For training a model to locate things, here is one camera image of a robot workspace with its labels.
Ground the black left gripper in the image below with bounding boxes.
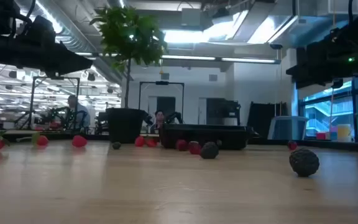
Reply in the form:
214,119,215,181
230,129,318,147
11,34,93,77

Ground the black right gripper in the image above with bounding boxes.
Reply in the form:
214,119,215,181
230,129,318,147
286,40,358,90

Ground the red strawberry with leaf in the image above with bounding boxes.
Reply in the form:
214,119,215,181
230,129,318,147
30,133,50,147

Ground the large dark blackberry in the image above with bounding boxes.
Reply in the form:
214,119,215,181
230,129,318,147
288,147,320,178

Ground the black plastic tupperware container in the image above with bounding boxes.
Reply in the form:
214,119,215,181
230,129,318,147
159,123,250,150

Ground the red raspberry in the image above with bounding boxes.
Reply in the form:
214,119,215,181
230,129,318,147
188,141,202,156
175,139,188,152

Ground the person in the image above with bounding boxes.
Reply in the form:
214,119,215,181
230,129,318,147
154,110,166,130
67,95,91,130

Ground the grey bin with white rim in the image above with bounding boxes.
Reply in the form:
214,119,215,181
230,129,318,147
267,116,310,141

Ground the green leafy indoor tree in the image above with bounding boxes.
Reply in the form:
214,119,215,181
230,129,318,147
89,6,169,110

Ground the black panel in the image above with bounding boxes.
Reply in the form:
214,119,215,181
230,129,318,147
247,101,288,139

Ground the yellow cup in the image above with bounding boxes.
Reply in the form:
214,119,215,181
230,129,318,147
336,124,352,142

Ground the black plant pot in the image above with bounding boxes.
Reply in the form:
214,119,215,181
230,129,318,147
105,107,147,144

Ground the long tube ceiling light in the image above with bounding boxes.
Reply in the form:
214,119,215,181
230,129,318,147
161,55,282,65

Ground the black metal frame rig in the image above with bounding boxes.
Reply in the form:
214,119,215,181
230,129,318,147
29,76,81,130
139,81,185,125

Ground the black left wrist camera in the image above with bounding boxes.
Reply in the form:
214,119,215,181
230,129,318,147
26,15,57,43

